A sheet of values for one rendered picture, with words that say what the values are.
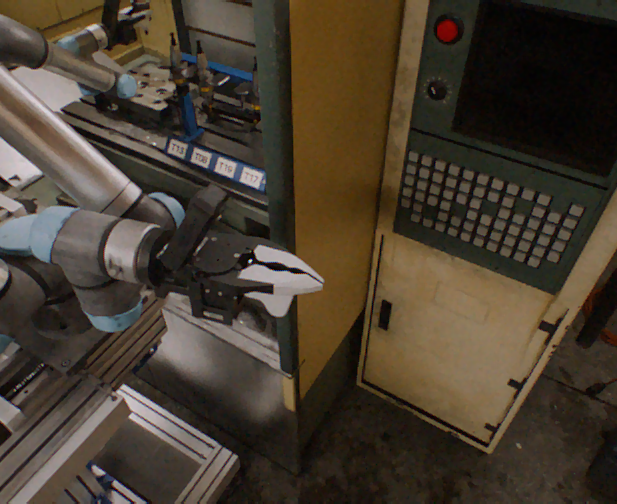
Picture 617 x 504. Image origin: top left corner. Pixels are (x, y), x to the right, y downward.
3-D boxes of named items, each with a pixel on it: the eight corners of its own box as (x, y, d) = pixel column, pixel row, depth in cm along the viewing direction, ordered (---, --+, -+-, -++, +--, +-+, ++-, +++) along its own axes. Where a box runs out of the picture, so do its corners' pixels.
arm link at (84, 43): (59, 64, 164) (49, 37, 158) (86, 51, 170) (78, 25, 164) (75, 70, 161) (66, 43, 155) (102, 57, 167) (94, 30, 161)
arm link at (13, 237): (97, 262, 103) (75, 211, 93) (57, 313, 94) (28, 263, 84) (46, 250, 105) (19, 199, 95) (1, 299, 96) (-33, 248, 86)
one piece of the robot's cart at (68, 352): (40, 424, 96) (27, 408, 91) (-34, 371, 104) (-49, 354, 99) (168, 297, 117) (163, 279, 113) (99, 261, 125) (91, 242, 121)
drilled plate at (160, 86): (161, 122, 199) (159, 110, 195) (108, 102, 209) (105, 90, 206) (200, 96, 212) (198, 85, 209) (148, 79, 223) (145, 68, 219)
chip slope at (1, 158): (46, 205, 213) (21, 153, 194) (-50, 156, 237) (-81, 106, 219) (187, 110, 266) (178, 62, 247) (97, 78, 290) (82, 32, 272)
